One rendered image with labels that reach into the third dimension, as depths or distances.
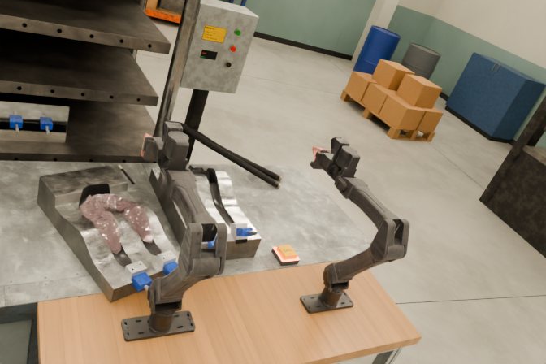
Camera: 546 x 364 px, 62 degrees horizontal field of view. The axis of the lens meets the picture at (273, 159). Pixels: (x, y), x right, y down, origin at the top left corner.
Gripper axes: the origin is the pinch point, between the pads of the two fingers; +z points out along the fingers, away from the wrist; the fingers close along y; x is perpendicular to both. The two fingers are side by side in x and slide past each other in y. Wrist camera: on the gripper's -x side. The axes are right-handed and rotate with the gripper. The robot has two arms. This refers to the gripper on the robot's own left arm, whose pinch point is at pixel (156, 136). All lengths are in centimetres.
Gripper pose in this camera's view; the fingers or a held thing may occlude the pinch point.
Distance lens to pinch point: 143.2
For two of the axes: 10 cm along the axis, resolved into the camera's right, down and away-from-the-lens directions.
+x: -3.0, 8.6, 4.1
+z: -4.3, -5.1, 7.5
